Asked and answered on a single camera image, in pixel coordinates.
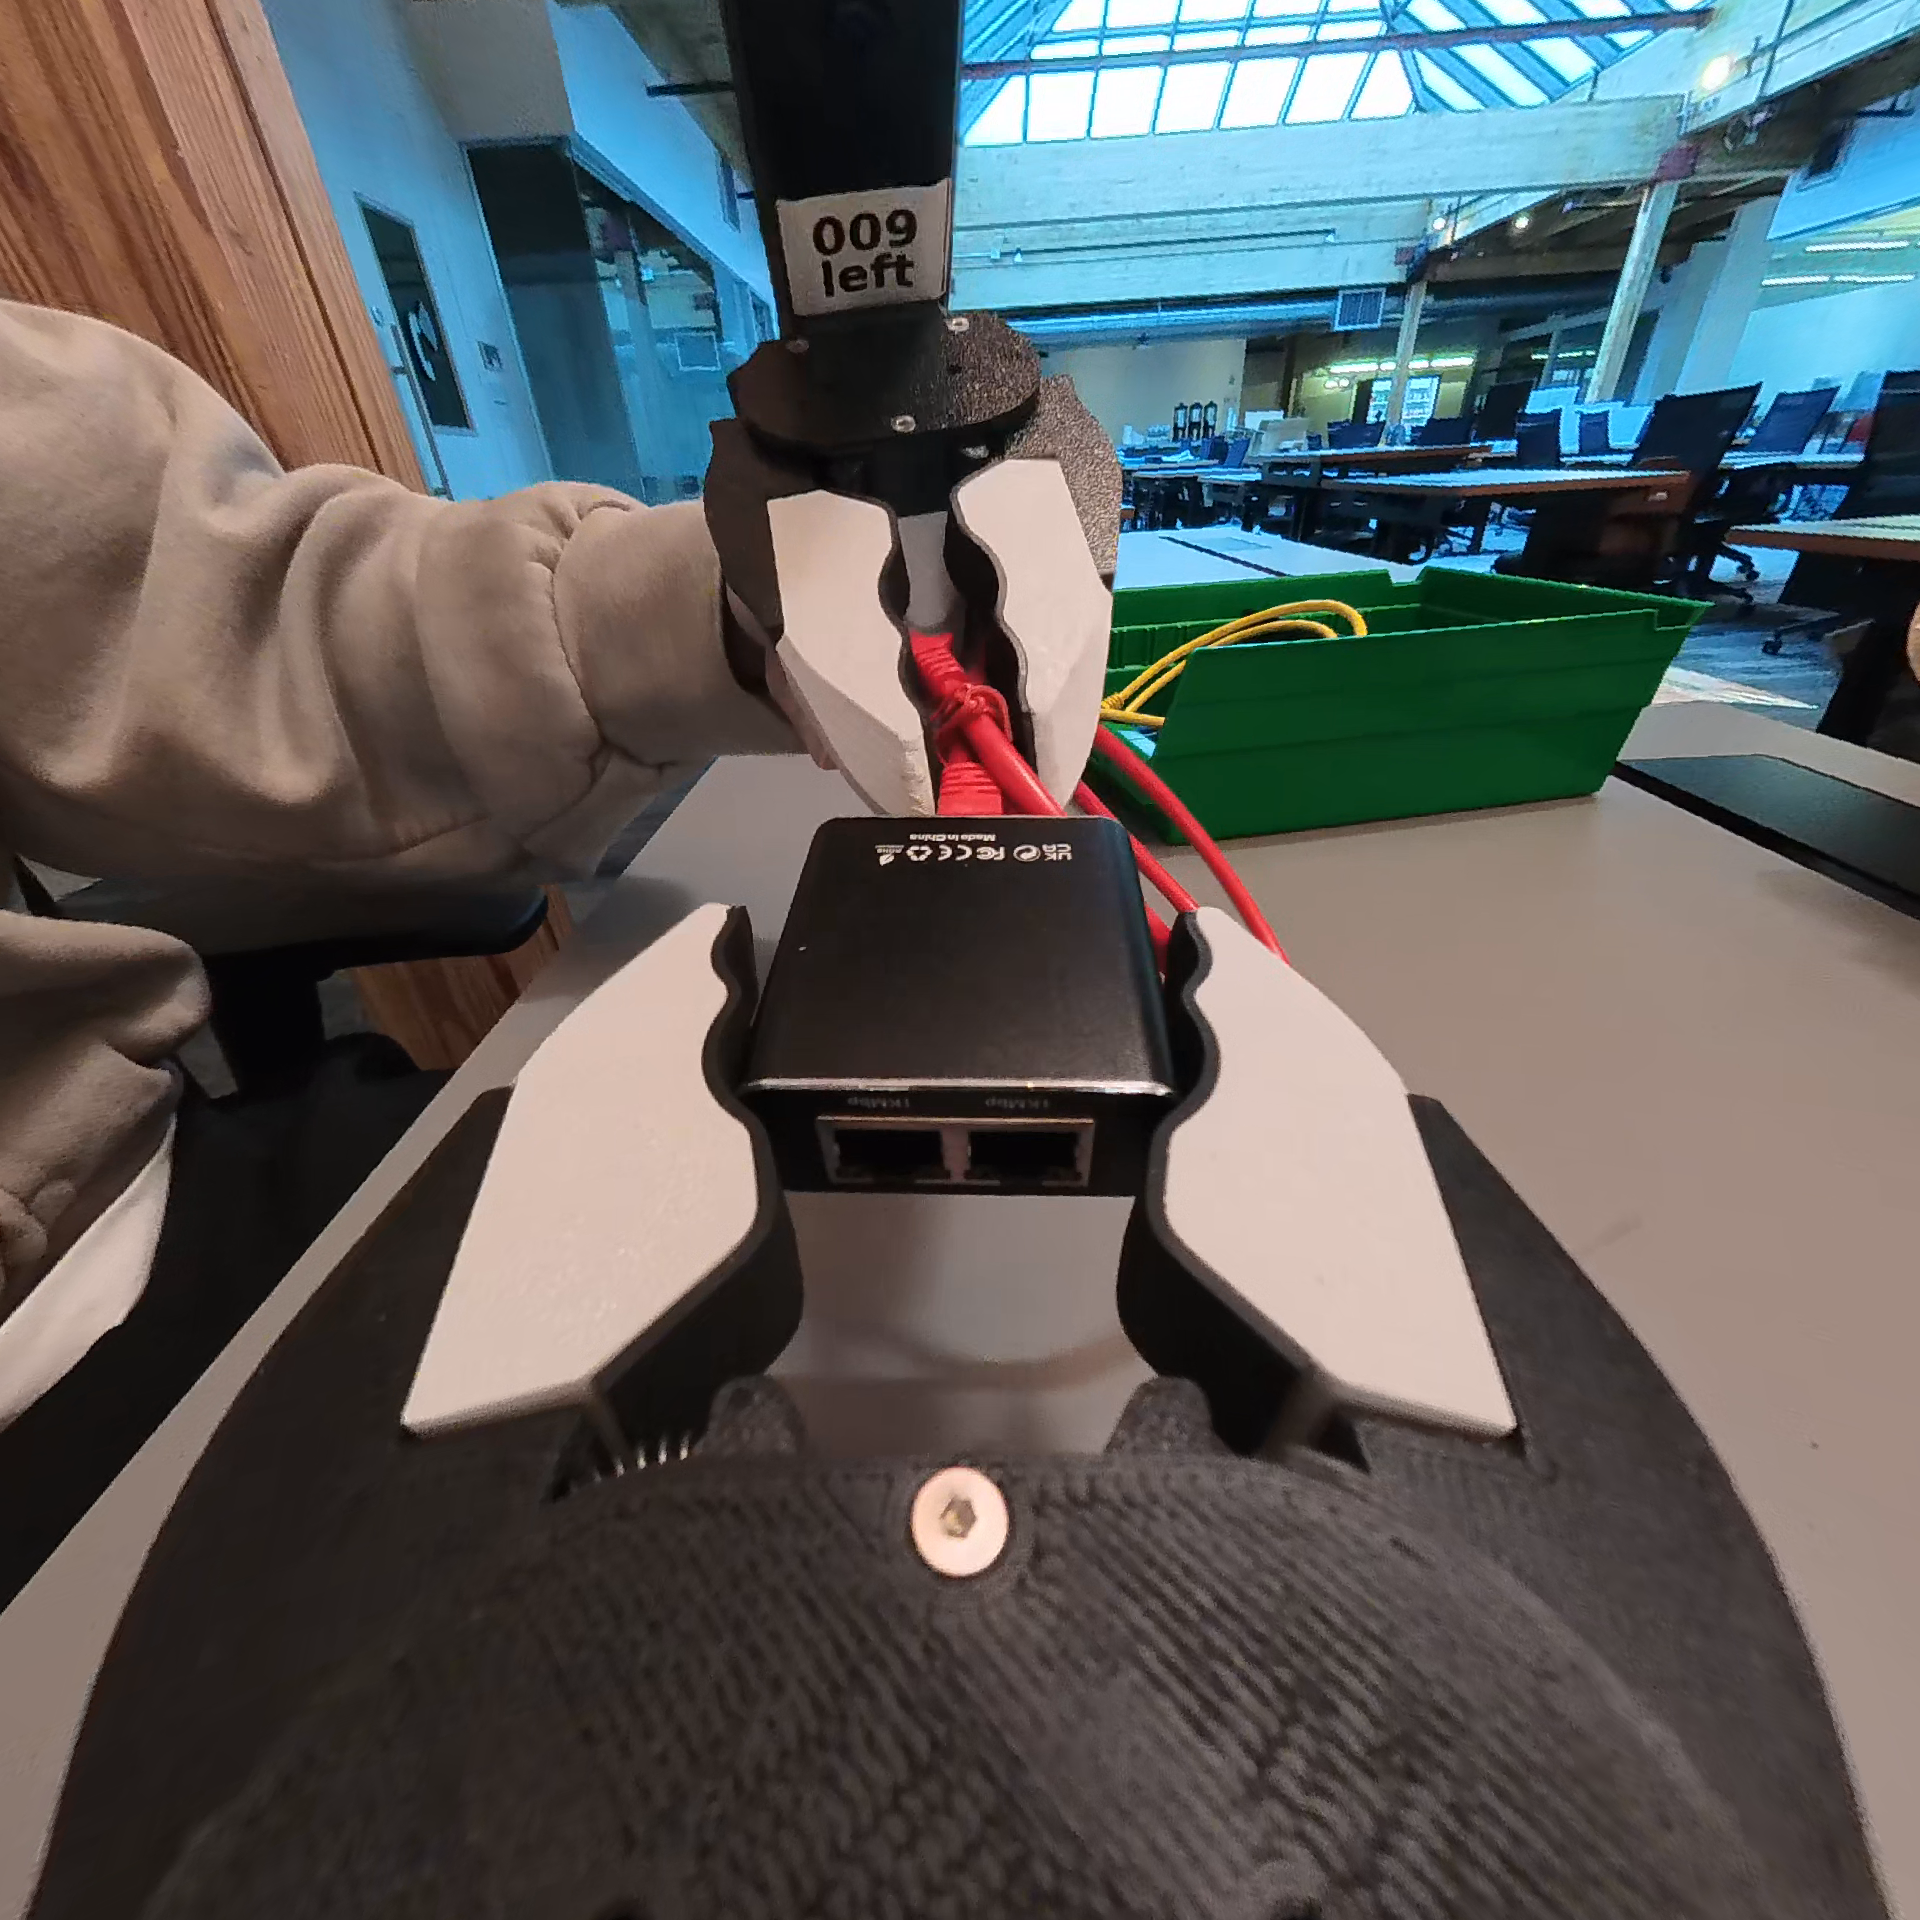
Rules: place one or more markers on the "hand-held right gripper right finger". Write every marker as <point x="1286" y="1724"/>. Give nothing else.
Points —
<point x="1335" y="1201"/>

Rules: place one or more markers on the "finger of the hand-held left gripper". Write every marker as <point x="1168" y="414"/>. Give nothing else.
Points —
<point x="1052" y="615"/>
<point x="841" y="645"/>

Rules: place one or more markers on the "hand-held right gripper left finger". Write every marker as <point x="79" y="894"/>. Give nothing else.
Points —
<point x="585" y="1201"/>

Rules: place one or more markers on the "black ethernet splitter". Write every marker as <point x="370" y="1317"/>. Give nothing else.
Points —
<point x="957" y="960"/>

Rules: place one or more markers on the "green plastic bin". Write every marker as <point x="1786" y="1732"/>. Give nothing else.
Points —
<point x="1441" y="706"/>

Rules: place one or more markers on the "person's left forearm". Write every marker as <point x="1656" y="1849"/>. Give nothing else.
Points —
<point x="361" y="661"/>

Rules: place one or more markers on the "black office chair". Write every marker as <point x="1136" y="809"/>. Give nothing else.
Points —
<point x="300" y="930"/>

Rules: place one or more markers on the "wooden door panel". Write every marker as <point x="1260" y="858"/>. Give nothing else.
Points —
<point x="210" y="270"/>

